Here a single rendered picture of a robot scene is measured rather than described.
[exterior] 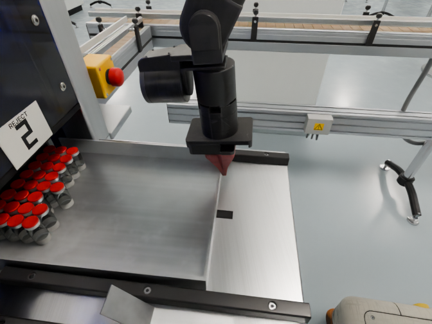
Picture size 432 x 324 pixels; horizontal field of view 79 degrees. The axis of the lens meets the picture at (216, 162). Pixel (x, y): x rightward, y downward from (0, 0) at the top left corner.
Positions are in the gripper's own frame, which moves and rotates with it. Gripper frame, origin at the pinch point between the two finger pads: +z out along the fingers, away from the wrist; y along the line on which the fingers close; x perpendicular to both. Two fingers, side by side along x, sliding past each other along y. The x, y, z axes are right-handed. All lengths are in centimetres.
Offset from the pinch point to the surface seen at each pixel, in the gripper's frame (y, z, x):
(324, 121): -38, 43, -79
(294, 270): -11.1, 3.8, 16.0
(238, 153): -2.1, 1.2, -6.1
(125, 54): 38, -4, -51
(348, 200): -61, 98, -76
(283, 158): -11.1, 2.2, -5.8
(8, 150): 26.3, -13.9, 11.1
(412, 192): -93, 90, -76
